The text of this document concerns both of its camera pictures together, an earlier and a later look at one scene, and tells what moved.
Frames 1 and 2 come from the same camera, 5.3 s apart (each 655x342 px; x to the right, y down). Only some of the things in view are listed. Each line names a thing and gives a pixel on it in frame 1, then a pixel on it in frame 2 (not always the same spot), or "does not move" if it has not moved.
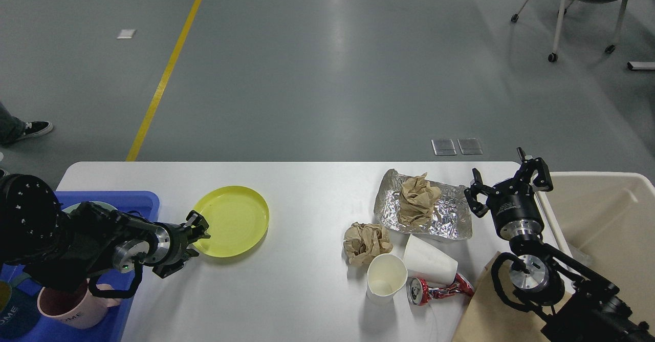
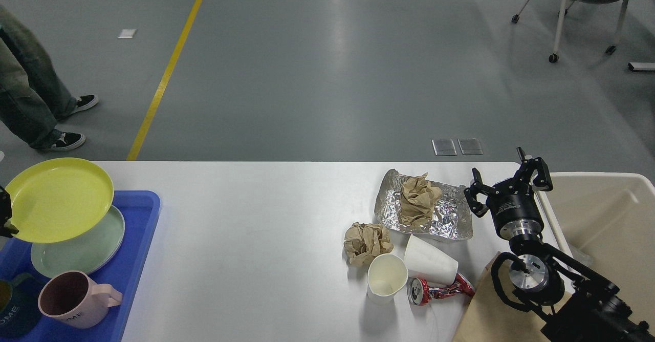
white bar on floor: (641, 65) does not move
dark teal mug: (19, 312) does not move
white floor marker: (126, 34) does not move
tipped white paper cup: (428, 263) does not move
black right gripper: (514, 211) does not move
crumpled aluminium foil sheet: (451, 219) does not move
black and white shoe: (37, 128) → (69, 140)
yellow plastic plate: (238, 217) → (53, 198)
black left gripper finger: (198, 225) → (5, 213)
